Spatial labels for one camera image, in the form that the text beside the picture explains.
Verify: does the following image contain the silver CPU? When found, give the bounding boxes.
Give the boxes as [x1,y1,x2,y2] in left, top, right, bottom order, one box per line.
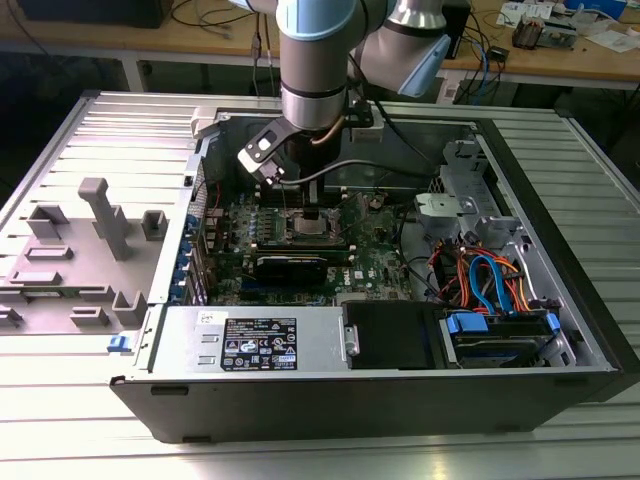
[293,215,326,239]

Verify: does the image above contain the CPU socket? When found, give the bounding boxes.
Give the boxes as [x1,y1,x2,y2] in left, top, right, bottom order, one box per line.
[282,205,347,242]

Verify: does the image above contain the green RAM stick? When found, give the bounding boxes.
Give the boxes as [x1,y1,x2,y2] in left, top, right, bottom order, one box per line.
[257,238,351,257]

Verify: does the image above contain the green motherboard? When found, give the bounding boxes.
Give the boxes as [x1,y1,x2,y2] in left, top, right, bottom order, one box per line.
[207,187,419,306]

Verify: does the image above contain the black graphics card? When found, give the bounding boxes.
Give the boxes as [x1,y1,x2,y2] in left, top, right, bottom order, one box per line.
[253,253,330,287]

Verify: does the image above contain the blue card retainer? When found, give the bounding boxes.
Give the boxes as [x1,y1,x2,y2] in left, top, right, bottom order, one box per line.
[169,217,196,304]

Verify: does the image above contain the black desktop tower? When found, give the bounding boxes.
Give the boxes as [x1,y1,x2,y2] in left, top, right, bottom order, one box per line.
[447,0,474,61]

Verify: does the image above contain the black plastic shroud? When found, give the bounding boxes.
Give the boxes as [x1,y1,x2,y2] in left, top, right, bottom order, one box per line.
[343,301,441,371]

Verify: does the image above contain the black power supply label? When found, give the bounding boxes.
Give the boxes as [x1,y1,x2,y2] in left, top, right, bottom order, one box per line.
[221,317,299,372]

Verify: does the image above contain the grey metal drive cage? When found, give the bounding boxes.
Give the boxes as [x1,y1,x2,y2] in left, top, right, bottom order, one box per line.
[429,139,581,369]

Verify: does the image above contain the blue disk carrier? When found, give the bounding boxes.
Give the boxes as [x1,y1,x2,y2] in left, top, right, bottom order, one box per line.
[439,309,561,369]

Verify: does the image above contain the silver power supply unit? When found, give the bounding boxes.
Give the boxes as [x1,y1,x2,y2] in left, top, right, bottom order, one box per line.
[148,303,361,374]

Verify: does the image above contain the copper coil cooler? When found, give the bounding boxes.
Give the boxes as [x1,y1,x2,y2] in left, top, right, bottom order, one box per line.
[512,13,545,50]

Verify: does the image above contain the white printed paper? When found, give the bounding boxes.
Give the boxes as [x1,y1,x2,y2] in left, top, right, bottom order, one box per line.
[497,0,557,29]

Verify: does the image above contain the wooden desk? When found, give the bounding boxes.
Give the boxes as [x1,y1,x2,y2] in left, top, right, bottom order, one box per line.
[0,0,640,94]

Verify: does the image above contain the black PC case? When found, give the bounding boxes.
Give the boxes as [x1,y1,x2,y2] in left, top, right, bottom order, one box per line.
[108,102,640,446]

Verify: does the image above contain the black computer box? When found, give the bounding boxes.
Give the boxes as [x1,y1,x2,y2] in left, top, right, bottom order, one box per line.
[19,0,175,30]

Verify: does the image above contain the grey parts rack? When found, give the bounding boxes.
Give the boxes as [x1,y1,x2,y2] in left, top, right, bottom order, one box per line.
[0,177,169,334]

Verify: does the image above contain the white paper sheet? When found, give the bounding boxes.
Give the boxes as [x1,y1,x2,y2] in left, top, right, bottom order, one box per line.
[584,27,640,54]

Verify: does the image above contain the copper coloured hose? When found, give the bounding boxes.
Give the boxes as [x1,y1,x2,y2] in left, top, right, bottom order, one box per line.
[310,118,345,148]

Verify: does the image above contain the thick black camera cable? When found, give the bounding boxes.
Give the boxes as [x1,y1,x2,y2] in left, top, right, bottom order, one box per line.
[272,102,441,189]

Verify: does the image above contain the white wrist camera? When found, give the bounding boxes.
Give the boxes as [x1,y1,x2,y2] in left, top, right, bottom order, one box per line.
[236,117,292,190]

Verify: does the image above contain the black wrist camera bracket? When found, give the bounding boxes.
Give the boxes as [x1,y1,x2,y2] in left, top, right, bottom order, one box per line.
[348,99,387,145]

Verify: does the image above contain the red wire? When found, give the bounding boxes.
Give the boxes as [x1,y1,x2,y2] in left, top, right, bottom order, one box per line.
[195,175,222,214]

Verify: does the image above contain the grey USB cable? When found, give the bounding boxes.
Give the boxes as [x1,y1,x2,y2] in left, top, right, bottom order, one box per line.
[249,12,281,99]

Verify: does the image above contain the silver drive cage bracket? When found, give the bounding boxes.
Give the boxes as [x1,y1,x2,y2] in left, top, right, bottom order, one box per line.
[413,192,479,226]

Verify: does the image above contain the blue data cable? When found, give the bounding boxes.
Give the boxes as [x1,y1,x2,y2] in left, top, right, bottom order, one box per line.
[469,253,516,316]

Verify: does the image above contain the orange power cable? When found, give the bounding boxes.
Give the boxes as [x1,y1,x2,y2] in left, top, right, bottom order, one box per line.
[432,242,536,314]

